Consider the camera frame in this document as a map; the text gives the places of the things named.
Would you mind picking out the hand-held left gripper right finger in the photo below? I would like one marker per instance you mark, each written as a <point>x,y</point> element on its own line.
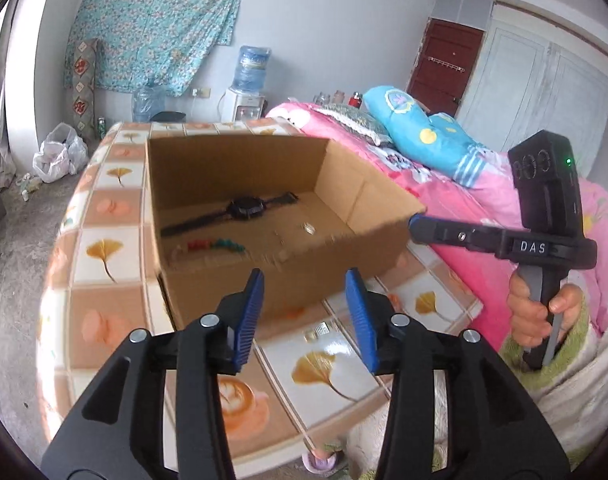
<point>364,330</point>

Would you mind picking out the grey red patterned mat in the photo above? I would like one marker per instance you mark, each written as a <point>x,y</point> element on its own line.
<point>82,85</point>

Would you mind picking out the red bottle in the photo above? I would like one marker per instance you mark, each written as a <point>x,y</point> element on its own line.
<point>354,100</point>

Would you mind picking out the person's right hand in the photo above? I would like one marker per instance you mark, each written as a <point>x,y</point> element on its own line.
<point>526,317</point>

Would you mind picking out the ginkgo pattern tablecloth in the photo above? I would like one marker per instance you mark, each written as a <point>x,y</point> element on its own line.
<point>108,255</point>

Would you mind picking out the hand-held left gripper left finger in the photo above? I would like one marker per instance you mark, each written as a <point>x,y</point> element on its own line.
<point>246,330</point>

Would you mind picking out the pink printed blanket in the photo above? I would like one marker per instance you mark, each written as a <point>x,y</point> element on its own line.
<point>464,240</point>

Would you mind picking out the teal floral cloth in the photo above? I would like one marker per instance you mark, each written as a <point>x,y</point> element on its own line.
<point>153,25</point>

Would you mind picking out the dark brown door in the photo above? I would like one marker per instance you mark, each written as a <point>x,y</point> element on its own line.
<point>446,70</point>

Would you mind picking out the black case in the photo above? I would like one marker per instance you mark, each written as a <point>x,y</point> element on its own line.
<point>168,116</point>

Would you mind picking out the brown cardboard box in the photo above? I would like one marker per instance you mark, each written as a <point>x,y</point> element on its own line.
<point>193,290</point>

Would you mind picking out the grey sparkly pillow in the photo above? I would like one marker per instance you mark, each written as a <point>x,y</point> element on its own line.
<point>356,122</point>

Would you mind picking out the blue cartoon pillow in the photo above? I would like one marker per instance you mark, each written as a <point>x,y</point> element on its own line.
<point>429,135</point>

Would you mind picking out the green can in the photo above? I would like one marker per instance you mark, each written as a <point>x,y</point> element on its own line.
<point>101,127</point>

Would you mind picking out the clear empty water jug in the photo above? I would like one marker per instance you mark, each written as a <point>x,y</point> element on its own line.
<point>148,102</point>

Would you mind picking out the white wardrobe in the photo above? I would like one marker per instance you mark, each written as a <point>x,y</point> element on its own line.
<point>534,90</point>

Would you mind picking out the white water dispenser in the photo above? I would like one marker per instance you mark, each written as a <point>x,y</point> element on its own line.
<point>241,107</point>

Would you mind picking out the black watch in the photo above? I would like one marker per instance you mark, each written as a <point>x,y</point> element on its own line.
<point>246,206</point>

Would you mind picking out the glass jar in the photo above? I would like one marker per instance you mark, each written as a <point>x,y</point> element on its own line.
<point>321,98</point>
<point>339,97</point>

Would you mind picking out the scattered floor litter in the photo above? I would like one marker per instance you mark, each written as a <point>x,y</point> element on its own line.
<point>29,185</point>

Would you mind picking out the grey curtain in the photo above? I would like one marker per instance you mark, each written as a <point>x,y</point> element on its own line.
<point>8,110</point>

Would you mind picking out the white wall socket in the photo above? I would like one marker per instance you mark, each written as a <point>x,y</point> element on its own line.
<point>200,92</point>

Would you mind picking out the blue water jug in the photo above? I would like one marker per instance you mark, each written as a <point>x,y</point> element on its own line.
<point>251,70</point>

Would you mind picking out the person's right forearm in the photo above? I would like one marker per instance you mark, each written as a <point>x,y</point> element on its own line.
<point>574,390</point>

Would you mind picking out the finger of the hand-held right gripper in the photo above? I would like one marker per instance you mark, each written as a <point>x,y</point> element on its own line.
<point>424,227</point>

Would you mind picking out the white hook rack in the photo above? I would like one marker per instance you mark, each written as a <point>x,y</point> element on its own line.
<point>446,64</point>

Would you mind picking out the white plastic bag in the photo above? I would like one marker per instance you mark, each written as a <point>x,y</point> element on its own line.
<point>58,155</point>

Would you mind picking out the purple slipper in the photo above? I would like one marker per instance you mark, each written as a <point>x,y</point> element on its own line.
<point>321,460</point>

